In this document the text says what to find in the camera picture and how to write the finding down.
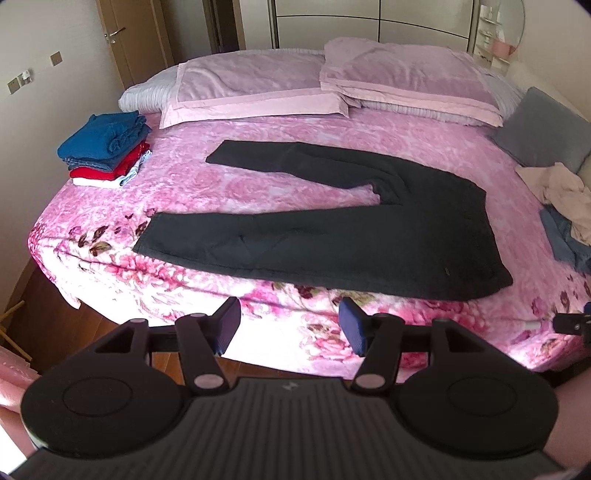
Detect blue grey cushion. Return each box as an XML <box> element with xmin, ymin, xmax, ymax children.
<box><xmin>489</xmin><ymin>87</ymin><xmax>591</xmax><ymax>174</ymax></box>

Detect white padded headboard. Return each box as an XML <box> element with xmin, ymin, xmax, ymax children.
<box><xmin>505</xmin><ymin>60</ymin><xmax>591</xmax><ymax>178</ymax></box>

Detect pink pillow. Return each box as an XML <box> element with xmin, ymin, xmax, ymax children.
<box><xmin>318</xmin><ymin>37</ymin><xmax>504</xmax><ymax>127</ymax></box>
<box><xmin>159</xmin><ymin>53</ymin><xmax>349</xmax><ymax>130</ymax></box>

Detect lavender striped pillow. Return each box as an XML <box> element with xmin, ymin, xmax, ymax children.
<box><xmin>119</xmin><ymin>46</ymin><xmax>326</xmax><ymax>114</ymax></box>
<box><xmin>360</xmin><ymin>69</ymin><xmax>527</xmax><ymax>125</ymax></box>

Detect white wardrobe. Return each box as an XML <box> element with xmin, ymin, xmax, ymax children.
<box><xmin>240</xmin><ymin>0</ymin><xmax>481</xmax><ymax>51</ymax></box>

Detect pink floral blanket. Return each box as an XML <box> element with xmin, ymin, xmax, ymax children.
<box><xmin>28</xmin><ymin>111</ymin><xmax>591</xmax><ymax>372</ymax></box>

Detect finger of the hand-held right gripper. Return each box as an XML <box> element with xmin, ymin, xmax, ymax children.
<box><xmin>554</xmin><ymin>302</ymin><xmax>591</xmax><ymax>347</ymax></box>

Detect blue jeans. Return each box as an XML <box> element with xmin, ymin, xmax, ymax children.
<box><xmin>539</xmin><ymin>205</ymin><xmax>591</xmax><ymax>275</ymax></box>

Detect blue sweater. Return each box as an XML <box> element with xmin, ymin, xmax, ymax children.
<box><xmin>58</xmin><ymin>111</ymin><xmax>152</xmax><ymax>162</ymax></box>

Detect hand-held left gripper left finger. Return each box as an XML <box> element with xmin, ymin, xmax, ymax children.
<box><xmin>95</xmin><ymin>296</ymin><xmax>242</xmax><ymax>395</ymax></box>

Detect pink ribbed object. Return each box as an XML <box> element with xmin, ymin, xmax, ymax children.
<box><xmin>0</xmin><ymin>346</ymin><xmax>38</xmax><ymax>409</ymax></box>

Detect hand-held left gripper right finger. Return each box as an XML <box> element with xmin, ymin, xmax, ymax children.
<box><xmin>338</xmin><ymin>298</ymin><xmax>492</xmax><ymax>394</ymax></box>

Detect oval mirror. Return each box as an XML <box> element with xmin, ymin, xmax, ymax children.
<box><xmin>475</xmin><ymin>0</ymin><xmax>527</xmax><ymax>63</ymax></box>

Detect beige garment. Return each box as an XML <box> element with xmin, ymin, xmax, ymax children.
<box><xmin>515</xmin><ymin>161</ymin><xmax>591</xmax><ymax>245</ymax></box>

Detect blue denim garment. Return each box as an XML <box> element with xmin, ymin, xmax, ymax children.
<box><xmin>62</xmin><ymin>156</ymin><xmax>116</xmax><ymax>172</ymax></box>

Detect black pants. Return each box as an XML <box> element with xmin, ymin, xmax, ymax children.
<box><xmin>132</xmin><ymin>140</ymin><xmax>513</xmax><ymax>301</ymax></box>

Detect white garment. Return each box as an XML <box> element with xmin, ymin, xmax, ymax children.
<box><xmin>72</xmin><ymin>175</ymin><xmax>122</xmax><ymax>188</ymax></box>

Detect red garment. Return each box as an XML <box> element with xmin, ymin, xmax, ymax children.
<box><xmin>69</xmin><ymin>143</ymin><xmax>152</xmax><ymax>182</ymax></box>

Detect light blue striped garment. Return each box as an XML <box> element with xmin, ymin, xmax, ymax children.
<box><xmin>117</xmin><ymin>150</ymin><xmax>153</xmax><ymax>186</ymax></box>

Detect small white shelf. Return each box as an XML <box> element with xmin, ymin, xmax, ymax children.
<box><xmin>478</xmin><ymin>4</ymin><xmax>502</xmax><ymax>56</ymax></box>

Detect wooden door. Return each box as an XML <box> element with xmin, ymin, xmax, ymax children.
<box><xmin>95</xmin><ymin>0</ymin><xmax>174</xmax><ymax>93</ymax></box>

